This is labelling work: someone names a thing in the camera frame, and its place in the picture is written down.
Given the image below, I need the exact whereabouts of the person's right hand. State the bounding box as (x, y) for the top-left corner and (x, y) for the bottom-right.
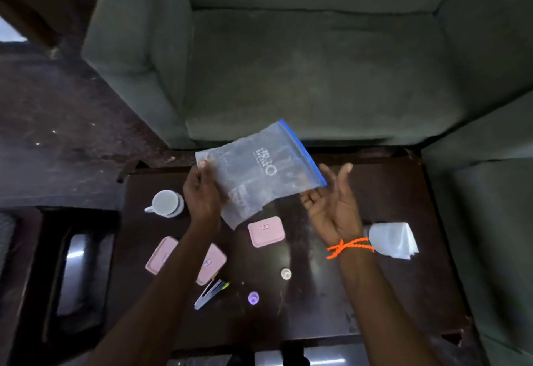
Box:
(300, 163), (365, 247)

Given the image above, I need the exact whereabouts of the person's left hand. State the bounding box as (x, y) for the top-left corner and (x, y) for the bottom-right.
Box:
(183, 160), (222, 230)

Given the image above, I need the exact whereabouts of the clear blue-edged zip bag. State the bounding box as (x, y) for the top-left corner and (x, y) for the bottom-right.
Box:
(195, 119), (327, 230)

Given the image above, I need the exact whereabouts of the person's left forearm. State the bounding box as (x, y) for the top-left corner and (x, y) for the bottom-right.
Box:
(85, 222), (221, 366)

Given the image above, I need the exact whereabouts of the person's right forearm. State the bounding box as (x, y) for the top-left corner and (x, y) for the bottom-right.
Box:
(333, 239), (444, 366)

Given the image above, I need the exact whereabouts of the white cup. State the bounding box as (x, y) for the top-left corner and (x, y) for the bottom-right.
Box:
(144, 190), (185, 218)

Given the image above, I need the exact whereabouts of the orange wrist thread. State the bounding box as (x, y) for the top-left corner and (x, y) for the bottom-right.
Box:
(326, 237), (375, 261)

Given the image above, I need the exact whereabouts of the stack of white tissues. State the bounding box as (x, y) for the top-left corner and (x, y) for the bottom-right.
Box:
(363, 222), (419, 261)

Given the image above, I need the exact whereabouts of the pink rectangular box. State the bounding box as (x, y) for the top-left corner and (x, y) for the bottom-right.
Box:
(247, 216), (286, 248)
(145, 236), (180, 276)
(195, 244), (228, 287)

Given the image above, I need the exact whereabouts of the grey green fabric sofa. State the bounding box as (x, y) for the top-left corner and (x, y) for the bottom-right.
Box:
(81, 0), (533, 151)

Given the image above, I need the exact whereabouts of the silver and black pen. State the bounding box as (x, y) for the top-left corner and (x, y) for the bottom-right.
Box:
(193, 279), (230, 311)

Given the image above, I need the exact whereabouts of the grey green fabric armchair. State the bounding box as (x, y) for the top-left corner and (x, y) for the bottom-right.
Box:
(421, 90), (533, 366)

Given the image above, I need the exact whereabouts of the dark wooden side table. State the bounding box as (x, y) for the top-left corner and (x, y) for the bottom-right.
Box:
(0, 207), (122, 366)

